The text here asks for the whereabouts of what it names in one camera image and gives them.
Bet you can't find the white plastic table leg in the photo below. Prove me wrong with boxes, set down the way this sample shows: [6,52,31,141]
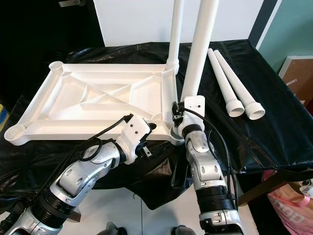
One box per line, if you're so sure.
[214,50,266,121]
[166,0,184,69]
[180,0,220,101]
[207,48,246,118]

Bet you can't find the grey right robot foot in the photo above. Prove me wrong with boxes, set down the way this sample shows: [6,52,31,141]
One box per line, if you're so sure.
[171,226,194,235]

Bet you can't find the grey robot foot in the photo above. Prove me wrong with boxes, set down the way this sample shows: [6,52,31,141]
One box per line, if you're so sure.
[105,223,123,235]
[171,226,194,235]

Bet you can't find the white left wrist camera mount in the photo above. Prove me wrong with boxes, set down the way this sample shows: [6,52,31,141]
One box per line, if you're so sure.
[117,115,152,165]

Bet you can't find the white panel with cardboard face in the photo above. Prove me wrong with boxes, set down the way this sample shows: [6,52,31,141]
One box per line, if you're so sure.
[279,55,313,106]

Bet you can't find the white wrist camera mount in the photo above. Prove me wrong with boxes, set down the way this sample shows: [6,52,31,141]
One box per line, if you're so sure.
[178,95,205,138]
[117,115,152,165]

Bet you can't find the grey left robot foot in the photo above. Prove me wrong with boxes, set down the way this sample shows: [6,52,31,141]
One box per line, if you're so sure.
[105,223,123,235]

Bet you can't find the silver door handle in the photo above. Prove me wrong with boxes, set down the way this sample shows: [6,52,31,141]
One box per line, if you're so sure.
[59,0,84,7]

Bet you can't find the white plastic children table top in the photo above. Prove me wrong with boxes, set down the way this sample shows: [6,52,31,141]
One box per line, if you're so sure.
[4,60,181,146]

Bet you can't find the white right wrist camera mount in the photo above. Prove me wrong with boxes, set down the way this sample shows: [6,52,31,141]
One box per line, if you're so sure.
[178,95,205,138]

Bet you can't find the pink plastic bag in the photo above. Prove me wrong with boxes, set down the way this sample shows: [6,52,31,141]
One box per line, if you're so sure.
[264,169,313,235]

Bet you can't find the black plastic table cover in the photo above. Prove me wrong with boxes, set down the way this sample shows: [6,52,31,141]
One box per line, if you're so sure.
[0,39,313,211]

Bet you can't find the black door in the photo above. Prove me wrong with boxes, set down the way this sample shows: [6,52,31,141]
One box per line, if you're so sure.
[0,0,103,98]

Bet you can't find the brown wooden table leg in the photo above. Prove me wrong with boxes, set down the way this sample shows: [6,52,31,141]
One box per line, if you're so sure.
[245,169,313,206]
[61,206,82,222]

